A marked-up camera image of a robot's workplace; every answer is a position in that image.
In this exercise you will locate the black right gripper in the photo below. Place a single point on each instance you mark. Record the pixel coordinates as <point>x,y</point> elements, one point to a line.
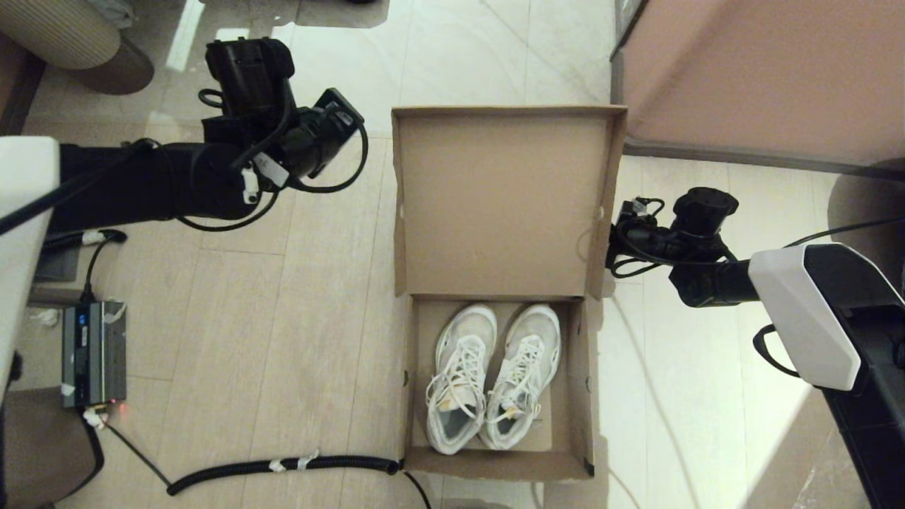
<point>647,244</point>

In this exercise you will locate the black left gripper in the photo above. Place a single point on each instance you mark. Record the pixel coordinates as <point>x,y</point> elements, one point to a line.
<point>311,145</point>

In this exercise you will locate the brown cardboard shoe box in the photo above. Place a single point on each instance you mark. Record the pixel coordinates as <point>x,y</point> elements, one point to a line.
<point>495,205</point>

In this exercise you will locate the white mesh sneaker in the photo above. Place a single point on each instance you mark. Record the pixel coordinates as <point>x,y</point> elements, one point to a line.
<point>459,367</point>
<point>527,360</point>

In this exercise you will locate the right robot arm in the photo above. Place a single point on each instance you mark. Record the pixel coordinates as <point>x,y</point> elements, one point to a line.
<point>799,311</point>

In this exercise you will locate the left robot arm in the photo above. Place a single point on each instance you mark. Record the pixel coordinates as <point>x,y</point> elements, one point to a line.
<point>141,177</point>

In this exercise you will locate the grey power supply box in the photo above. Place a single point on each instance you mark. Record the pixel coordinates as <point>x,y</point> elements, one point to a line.
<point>95,353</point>

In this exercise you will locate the pink cabinet with grey base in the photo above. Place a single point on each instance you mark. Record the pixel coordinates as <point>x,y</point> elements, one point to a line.
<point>763,71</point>

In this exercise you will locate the grey crumpled cloth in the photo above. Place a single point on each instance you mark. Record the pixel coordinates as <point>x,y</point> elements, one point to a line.
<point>113,10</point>

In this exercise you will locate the beige ribbed round pouf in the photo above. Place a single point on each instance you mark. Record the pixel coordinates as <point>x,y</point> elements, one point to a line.
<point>56,32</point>

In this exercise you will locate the crumpled clear plastic sheet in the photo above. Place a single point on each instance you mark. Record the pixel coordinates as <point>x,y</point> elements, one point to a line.
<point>841,474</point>

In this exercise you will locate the dark grey square platform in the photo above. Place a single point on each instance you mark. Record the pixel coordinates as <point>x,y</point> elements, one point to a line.
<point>60,265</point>

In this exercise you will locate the brown wooden bar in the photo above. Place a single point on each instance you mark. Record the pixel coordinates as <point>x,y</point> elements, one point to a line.
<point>60,295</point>

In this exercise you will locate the white crumpled tape scrap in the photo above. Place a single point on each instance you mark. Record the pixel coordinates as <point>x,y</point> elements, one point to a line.
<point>48,318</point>

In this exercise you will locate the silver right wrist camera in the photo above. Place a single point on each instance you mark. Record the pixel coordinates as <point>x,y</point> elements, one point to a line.
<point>638,206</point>

